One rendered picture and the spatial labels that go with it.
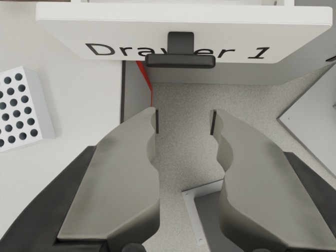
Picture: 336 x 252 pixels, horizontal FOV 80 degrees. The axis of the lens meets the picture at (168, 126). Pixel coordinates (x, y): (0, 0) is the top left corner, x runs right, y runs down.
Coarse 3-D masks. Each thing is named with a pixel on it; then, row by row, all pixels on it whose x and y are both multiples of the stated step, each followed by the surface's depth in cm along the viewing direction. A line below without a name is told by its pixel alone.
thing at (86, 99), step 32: (0, 32) 37; (32, 32) 37; (0, 64) 37; (32, 64) 36; (64, 64) 36; (96, 64) 36; (128, 64) 47; (64, 96) 36; (96, 96) 36; (128, 96) 48; (64, 128) 36; (96, 128) 36; (0, 160) 36; (32, 160) 36; (64, 160) 36; (0, 192) 36; (32, 192) 36; (0, 224) 36
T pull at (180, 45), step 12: (168, 36) 21; (180, 36) 21; (192, 36) 21; (168, 48) 21; (180, 48) 21; (192, 48) 21; (156, 60) 21; (168, 60) 21; (180, 60) 21; (192, 60) 21; (204, 60) 21
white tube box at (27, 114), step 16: (0, 80) 33; (16, 80) 33; (32, 80) 34; (0, 96) 34; (16, 96) 33; (32, 96) 33; (0, 112) 33; (16, 112) 34; (32, 112) 33; (48, 112) 36; (0, 128) 33; (16, 128) 33; (32, 128) 33; (48, 128) 35; (0, 144) 33; (16, 144) 33; (32, 144) 35
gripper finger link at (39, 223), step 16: (80, 160) 8; (64, 176) 7; (80, 176) 7; (48, 192) 6; (64, 192) 6; (32, 208) 6; (48, 208) 6; (64, 208) 6; (16, 224) 5; (32, 224) 5; (48, 224) 5; (0, 240) 5; (16, 240) 5; (32, 240) 5; (48, 240) 5
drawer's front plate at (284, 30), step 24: (48, 24) 20; (72, 24) 20; (96, 24) 20; (120, 24) 20; (144, 24) 20; (168, 24) 20; (192, 24) 20; (216, 24) 20; (240, 24) 19; (264, 24) 19; (288, 24) 19; (312, 24) 19; (72, 48) 26; (96, 48) 26; (216, 48) 25; (240, 48) 25; (288, 48) 25
